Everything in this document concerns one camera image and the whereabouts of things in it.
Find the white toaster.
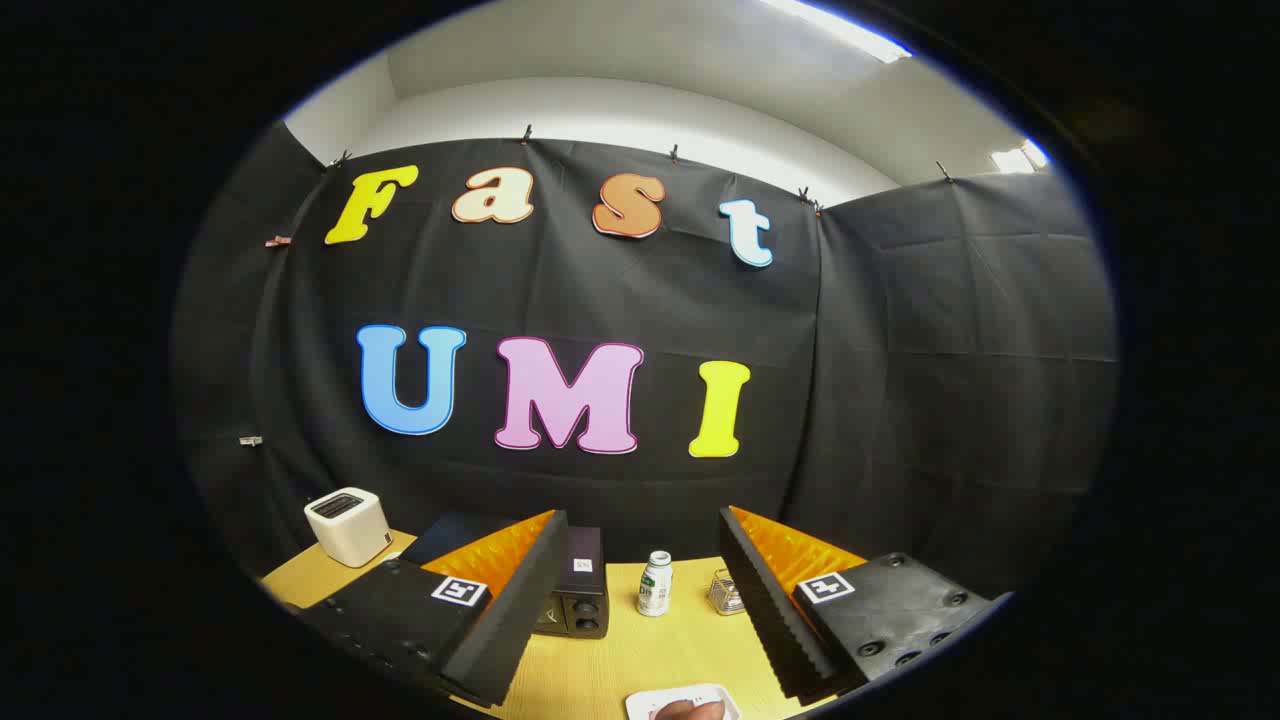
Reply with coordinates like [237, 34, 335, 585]
[304, 487, 393, 568]

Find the small ceiling light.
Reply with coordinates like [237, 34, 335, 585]
[990, 138, 1051, 173]

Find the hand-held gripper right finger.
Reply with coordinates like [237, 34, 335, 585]
[718, 505, 1013, 703]

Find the long ceiling light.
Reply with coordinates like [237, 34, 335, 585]
[760, 0, 913, 63]

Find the black backdrop cloth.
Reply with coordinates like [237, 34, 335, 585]
[170, 120, 1119, 601]

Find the black toaster oven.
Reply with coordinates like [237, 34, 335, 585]
[400, 512, 609, 639]

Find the white square plate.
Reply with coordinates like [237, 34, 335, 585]
[625, 684, 741, 720]

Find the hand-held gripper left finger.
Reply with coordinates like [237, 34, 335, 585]
[300, 508, 571, 709]

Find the white green bottle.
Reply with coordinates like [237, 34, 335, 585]
[638, 550, 674, 617]

